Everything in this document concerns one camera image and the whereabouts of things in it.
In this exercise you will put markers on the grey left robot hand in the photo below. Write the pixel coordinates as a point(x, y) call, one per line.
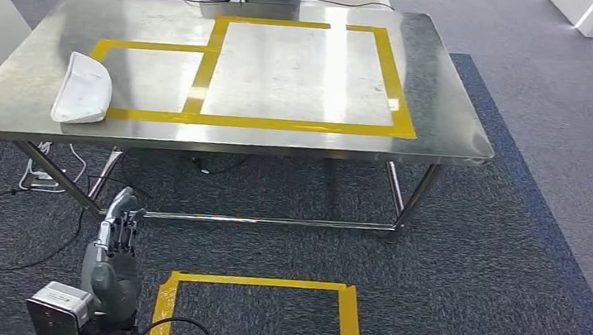
point(114, 279)

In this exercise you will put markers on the white plastic car part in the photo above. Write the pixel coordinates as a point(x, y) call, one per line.
point(84, 91)

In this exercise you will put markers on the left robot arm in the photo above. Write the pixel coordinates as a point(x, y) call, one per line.
point(113, 334)

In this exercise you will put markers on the steel workbench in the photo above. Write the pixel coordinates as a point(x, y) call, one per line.
point(433, 120)

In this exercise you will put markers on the white power strip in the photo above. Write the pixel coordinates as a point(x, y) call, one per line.
point(42, 175)

